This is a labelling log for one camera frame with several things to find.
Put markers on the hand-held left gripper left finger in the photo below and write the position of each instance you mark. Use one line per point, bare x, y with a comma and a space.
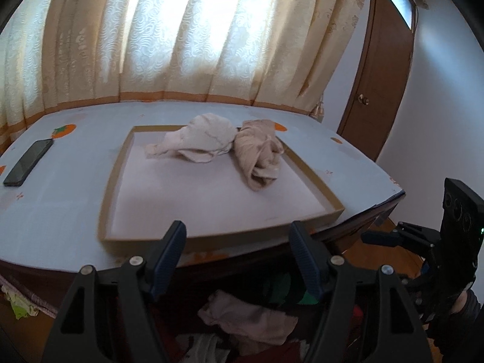
170, 257

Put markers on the dark wooden desk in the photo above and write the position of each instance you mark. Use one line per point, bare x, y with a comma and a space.
359, 227

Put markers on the light beige underwear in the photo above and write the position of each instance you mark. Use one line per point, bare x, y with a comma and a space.
204, 132

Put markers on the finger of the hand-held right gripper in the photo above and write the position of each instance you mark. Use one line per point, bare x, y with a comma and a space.
419, 287
382, 238

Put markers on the cream patterned curtain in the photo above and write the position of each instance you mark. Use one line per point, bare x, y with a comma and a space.
170, 45

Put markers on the wooden drawer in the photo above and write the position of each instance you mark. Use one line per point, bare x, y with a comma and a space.
177, 321

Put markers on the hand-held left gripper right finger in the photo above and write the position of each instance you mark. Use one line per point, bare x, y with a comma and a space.
306, 261

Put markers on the black smartphone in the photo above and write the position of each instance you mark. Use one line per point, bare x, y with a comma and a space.
28, 162

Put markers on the green white plastic bag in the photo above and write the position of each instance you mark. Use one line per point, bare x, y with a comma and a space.
20, 306

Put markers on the brass door knob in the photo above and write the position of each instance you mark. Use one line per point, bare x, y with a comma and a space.
364, 99

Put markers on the tan underwear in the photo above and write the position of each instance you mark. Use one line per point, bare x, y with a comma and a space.
257, 155

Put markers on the shallow cardboard tray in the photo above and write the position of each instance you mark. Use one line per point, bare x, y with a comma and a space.
211, 204

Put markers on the brown wooden door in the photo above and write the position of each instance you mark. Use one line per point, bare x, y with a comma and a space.
378, 94

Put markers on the curtain tassel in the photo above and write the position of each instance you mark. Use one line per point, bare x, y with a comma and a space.
317, 107

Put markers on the pinkish beige underwear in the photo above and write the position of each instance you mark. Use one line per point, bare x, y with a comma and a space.
245, 321

